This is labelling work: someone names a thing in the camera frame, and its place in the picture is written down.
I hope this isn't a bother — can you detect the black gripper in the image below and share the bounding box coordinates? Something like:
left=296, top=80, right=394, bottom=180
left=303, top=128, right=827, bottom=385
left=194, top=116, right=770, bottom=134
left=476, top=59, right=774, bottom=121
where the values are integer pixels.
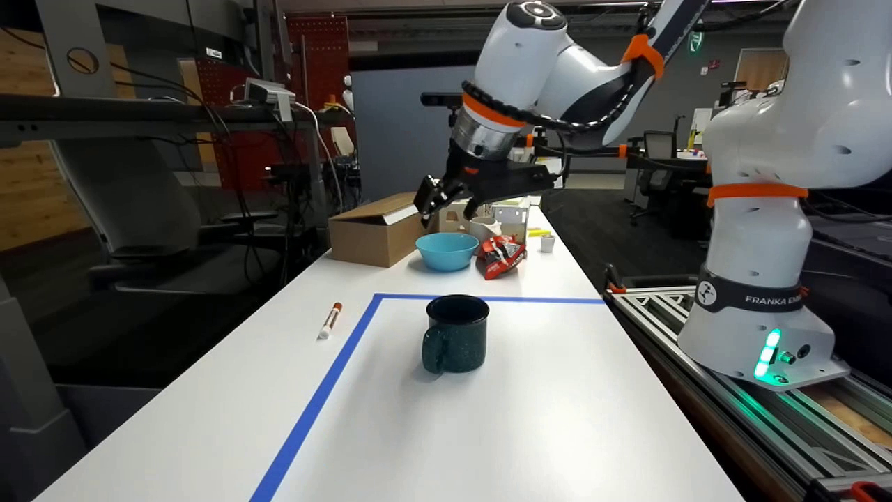
left=410, top=137, right=525, bottom=232

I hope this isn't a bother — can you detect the dark teal enamel mug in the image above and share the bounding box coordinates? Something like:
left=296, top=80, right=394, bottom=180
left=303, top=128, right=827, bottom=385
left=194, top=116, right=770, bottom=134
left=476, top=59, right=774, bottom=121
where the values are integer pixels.
left=419, top=291, right=493, bottom=375

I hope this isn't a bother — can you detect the light blue plastic bowl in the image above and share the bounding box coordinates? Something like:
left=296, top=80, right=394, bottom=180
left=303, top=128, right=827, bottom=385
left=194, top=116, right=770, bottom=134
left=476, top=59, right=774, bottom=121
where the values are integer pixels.
left=413, top=229, right=483, bottom=272

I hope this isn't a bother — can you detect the orange red snack bag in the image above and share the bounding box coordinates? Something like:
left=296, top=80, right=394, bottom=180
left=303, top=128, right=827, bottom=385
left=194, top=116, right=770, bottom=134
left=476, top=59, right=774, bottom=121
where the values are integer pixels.
left=474, top=232, right=529, bottom=282

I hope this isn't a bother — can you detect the brown cardboard box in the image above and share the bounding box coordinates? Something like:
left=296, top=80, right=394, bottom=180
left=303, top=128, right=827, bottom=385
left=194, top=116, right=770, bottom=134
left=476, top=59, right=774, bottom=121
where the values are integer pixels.
left=325, top=188, right=442, bottom=271

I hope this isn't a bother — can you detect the grey partition board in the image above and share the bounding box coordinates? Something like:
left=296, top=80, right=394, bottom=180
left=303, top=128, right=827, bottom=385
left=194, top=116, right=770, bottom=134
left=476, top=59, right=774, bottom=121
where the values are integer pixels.
left=349, top=60, right=484, bottom=202

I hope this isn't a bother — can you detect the white power adapter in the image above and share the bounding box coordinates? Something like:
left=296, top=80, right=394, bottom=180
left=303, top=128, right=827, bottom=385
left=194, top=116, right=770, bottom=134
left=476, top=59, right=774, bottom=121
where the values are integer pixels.
left=242, top=75, right=297, bottom=124

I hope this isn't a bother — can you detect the blue tape rectangle outline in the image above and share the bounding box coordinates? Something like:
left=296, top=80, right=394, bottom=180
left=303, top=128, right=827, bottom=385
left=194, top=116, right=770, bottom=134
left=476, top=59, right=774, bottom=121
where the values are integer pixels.
left=249, top=290, right=607, bottom=502

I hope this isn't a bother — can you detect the black camera on stand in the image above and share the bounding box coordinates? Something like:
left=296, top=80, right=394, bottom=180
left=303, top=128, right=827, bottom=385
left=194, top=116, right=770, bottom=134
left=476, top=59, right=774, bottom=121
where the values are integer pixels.
left=419, top=88, right=467, bottom=112

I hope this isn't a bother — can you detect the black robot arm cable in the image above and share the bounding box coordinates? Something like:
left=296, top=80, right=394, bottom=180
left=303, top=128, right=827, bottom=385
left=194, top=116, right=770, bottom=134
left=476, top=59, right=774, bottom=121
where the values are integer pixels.
left=456, top=35, right=657, bottom=134

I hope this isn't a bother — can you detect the aluminium rail frame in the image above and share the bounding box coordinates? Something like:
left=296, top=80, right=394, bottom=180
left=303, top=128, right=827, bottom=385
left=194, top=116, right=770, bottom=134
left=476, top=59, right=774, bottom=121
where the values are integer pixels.
left=598, top=261, right=892, bottom=502

